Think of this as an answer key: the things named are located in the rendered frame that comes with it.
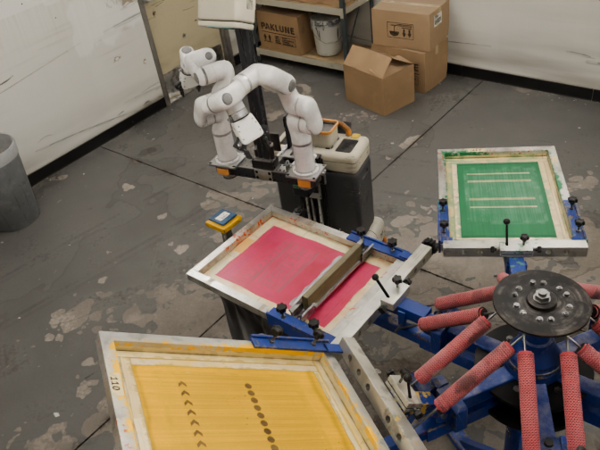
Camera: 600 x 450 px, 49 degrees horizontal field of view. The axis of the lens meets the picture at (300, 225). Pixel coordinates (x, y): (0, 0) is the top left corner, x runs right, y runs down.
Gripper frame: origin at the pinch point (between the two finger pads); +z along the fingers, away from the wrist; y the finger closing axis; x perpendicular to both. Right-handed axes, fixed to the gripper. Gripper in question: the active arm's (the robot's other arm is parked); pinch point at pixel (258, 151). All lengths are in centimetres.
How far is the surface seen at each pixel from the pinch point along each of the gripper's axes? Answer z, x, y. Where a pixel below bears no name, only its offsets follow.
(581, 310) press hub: 75, -107, 29
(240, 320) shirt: 67, 29, -36
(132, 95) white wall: -36, 384, 58
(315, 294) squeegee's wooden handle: 58, -18, -14
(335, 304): 67, -17, -9
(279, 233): 45, 34, 2
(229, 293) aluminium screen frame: 46, 10, -38
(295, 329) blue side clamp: 62, -23, -30
